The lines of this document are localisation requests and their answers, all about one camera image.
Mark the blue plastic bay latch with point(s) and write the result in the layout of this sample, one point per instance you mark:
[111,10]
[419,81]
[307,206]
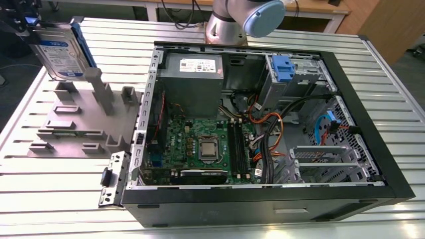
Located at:
[282,69]

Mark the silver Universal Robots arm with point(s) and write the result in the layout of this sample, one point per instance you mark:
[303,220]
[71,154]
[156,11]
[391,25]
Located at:
[226,27]

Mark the green motherboard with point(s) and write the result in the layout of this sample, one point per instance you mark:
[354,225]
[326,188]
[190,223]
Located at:
[186,129]

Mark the metal drive cage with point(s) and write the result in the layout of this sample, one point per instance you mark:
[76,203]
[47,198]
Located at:
[276,94]

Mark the black graphics card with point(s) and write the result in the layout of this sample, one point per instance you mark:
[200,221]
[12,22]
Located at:
[203,176]

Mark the grey plastic parts rack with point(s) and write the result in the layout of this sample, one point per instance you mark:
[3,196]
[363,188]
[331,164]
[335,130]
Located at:
[90,124]

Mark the hard disk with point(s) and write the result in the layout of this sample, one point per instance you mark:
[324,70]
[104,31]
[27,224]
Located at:
[58,57]

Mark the green RAM stick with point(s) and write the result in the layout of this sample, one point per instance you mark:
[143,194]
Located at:
[70,134]

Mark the wooden cabinet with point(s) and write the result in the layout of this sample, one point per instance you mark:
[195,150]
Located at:
[392,25]

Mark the CPU socket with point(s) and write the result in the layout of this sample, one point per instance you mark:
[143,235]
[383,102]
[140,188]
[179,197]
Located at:
[210,161]

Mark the metal disk bay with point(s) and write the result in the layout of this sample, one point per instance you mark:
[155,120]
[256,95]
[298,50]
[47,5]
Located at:
[332,165]

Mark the grey power supply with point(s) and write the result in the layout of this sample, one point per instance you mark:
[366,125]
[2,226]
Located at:
[190,99]

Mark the silver CPU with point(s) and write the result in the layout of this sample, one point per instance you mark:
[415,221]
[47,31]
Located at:
[208,149]

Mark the black chair base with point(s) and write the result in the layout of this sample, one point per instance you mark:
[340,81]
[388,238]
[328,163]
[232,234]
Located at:
[419,51]

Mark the metal card retention bracket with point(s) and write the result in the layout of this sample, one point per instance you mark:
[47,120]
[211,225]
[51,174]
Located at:
[119,174]

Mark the black open PC case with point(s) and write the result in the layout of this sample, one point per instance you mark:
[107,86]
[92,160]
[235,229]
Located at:
[232,206]

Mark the RAM slot white clips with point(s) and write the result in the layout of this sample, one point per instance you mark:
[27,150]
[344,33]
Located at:
[244,149]
[235,149]

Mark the wooden desk white frame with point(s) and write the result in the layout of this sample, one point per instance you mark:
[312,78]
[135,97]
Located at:
[319,10]

